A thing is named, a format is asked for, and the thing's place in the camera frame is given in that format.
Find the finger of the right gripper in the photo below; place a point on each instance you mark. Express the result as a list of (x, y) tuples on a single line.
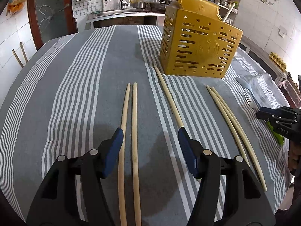
[(268, 110), (266, 116)]

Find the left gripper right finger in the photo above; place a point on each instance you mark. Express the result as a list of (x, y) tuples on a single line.
[(245, 201)]

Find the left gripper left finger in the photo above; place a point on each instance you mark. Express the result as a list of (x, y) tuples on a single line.
[(55, 202)]

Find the green handled fork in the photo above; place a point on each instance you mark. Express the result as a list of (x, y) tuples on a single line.
[(278, 137)]

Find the bamboo chopstick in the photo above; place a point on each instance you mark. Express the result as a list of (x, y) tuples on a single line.
[(121, 161), (169, 98), (135, 165), (235, 128), (254, 161)]

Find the thin white chopstick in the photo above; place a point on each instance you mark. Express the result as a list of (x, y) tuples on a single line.
[(229, 11)]

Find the light blue plastic spoon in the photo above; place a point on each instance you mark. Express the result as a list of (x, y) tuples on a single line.
[(245, 84)]

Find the black handled metal spoon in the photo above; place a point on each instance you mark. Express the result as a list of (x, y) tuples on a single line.
[(176, 4)]

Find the steel kitchen sink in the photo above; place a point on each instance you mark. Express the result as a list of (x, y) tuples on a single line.
[(121, 12)]

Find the person right hand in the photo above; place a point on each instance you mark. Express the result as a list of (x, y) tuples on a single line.
[(293, 155)]

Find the counter cabinet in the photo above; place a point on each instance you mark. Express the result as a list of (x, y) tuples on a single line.
[(263, 59)]

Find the yellow egg tray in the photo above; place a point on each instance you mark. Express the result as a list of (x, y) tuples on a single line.
[(278, 61)]

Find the grey striped tablecloth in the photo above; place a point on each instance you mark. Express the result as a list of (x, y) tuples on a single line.
[(69, 98)]

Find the yellow perforated utensil holder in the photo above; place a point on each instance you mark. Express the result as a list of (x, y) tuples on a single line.
[(195, 41)]

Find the dark glass wooden door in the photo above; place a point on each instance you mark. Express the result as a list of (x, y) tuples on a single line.
[(50, 19)]

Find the white soap bottle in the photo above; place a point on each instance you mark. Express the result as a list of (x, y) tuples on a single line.
[(106, 5)]

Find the hanging orange bag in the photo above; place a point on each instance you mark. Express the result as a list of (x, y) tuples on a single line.
[(14, 6)]

